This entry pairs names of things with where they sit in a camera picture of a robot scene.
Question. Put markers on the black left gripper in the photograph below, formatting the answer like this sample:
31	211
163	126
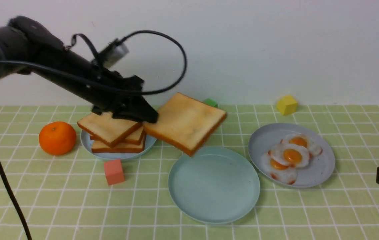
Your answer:
109	91

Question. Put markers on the fried egg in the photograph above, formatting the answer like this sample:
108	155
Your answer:
302	140
277	171
289	154

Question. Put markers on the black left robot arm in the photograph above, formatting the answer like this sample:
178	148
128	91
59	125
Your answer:
28	47

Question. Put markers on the light blue bread plate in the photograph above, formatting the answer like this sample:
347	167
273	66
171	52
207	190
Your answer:
87	143

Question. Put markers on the salmon cube block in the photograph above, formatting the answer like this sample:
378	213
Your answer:
114	172

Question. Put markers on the grey-blue egg plate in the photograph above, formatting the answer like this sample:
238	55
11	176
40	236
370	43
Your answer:
319	169

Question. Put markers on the green cube block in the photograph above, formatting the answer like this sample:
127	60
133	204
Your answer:
210	102

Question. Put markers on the orange mandarin fruit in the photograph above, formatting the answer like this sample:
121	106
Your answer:
57	138

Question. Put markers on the teal empty centre plate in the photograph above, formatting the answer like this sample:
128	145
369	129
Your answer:
215	186

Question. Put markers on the yellow cube block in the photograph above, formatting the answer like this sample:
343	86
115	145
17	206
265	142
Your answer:
287	105

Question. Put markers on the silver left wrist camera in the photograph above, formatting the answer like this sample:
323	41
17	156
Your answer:
111	54

